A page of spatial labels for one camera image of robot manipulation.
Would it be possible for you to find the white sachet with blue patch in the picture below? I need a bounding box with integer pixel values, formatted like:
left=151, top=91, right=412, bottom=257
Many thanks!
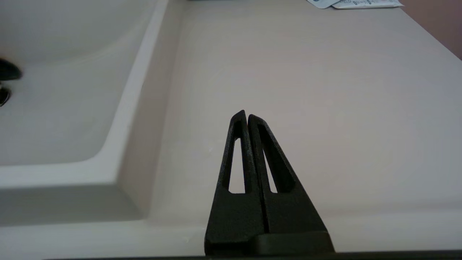
left=307, top=0, right=340, bottom=9

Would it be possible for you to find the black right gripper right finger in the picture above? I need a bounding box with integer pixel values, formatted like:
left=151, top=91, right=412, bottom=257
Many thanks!
left=248, top=114, right=335, bottom=254

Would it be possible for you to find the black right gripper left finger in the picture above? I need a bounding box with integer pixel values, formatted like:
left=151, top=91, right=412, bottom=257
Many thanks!
left=204, top=110, right=268, bottom=256

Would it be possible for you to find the beige ceramic sink basin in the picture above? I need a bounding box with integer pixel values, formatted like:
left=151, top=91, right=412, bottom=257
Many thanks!
left=0, top=0, right=188, bottom=228

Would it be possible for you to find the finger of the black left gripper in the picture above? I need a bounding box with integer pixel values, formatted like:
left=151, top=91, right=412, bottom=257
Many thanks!
left=0, top=59, right=23, bottom=81

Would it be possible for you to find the chrome drain stopper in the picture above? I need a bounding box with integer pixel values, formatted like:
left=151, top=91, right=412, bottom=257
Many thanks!
left=0, top=84, right=11, bottom=107

